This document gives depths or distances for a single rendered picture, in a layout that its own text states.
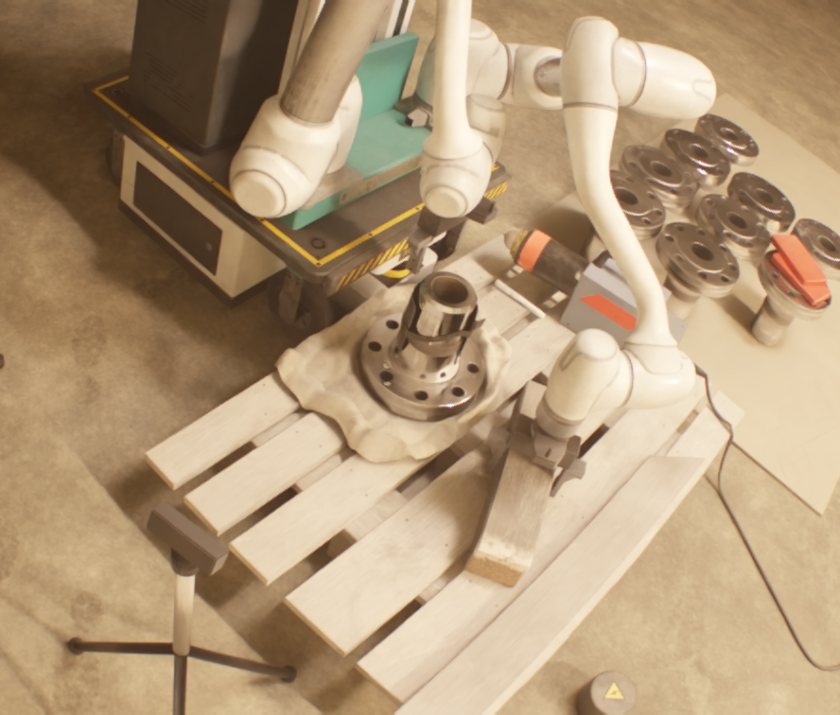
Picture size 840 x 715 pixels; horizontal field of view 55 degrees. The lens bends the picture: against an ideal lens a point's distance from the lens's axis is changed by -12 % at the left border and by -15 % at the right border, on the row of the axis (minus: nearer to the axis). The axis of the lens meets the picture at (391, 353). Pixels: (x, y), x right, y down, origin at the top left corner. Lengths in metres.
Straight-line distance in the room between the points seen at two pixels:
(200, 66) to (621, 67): 0.93
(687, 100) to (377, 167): 0.73
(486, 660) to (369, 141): 1.16
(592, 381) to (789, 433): 1.16
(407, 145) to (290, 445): 0.74
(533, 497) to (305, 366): 0.53
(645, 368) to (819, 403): 1.25
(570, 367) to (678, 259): 1.00
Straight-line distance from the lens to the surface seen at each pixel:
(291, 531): 1.67
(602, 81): 1.58
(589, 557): 1.79
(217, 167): 2.08
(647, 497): 1.95
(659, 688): 1.93
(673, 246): 2.48
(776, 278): 2.67
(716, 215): 2.74
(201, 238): 2.10
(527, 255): 2.18
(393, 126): 2.16
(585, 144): 1.57
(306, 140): 1.56
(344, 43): 1.47
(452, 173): 1.52
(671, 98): 1.65
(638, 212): 2.53
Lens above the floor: 1.55
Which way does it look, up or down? 45 degrees down
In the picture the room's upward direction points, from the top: 19 degrees clockwise
